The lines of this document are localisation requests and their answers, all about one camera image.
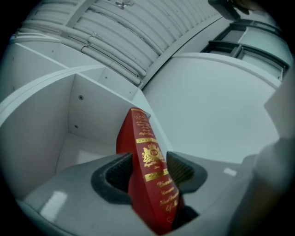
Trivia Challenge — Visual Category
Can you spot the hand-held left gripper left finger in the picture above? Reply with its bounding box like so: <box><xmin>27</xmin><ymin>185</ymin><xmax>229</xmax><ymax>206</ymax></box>
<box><xmin>19</xmin><ymin>151</ymin><xmax>153</xmax><ymax>236</ymax></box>

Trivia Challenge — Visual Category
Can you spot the small ceiling sprinkler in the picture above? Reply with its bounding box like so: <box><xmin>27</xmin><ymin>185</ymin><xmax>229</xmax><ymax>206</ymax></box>
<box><xmin>115</xmin><ymin>0</ymin><xmax>132</xmax><ymax>9</ymax></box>

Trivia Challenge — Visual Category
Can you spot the dark window frame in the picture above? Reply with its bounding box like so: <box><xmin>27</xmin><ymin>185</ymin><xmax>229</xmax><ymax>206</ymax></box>
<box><xmin>200</xmin><ymin>19</ymin><xmax>291</xmax><ymax>82</ymax></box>

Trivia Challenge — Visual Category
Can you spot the dark ceiling fixture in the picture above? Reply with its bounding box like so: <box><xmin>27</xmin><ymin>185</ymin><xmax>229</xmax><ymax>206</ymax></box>
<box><xmin>207</xmin><ymin>0</ymin><xmax>256</xmax><ymax>21</ymax></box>

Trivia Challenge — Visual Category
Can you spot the red book with gold print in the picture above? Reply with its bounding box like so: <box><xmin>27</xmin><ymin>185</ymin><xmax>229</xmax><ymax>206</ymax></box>
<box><xmin>116</xmin><ymin>107</ymin><xmax>186</xmax><ymax>236</ymax></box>

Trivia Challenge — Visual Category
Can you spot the white wooden shelf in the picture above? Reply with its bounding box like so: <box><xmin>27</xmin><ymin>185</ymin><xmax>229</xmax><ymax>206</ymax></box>
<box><xmin>0</xmin><ymin>32</ymin><xmax>285</xmax><ymax>201</ymax></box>

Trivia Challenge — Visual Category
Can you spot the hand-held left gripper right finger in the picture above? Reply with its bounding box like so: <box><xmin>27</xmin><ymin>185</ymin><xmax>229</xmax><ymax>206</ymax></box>
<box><xmin>165</xmin><ymin>151</ymin><xmax>258</xmax><ymax>236</ymax></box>

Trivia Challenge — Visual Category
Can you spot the bundle of white ceiling pipes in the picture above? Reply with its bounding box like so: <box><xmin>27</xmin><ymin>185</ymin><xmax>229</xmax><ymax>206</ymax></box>
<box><xmin>18</xmin><ymin>0</ymin><xmax>223</xmax><ymax>87</ymax></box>

